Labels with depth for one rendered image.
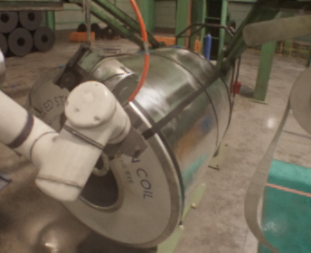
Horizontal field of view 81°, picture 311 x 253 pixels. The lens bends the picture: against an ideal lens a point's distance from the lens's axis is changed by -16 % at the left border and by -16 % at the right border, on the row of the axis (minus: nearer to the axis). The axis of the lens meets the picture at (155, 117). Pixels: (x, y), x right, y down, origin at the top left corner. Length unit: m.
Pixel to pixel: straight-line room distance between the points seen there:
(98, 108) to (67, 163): 0.11
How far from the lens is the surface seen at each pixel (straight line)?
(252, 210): 0.68
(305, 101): 0.52
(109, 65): 0.69
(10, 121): 0.44
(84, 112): 0.36
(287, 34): 0.37
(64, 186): 0.38
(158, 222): 1.14
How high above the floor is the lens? 1.56
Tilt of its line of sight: 24 degrees down
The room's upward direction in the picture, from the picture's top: 2 degrees clockwise
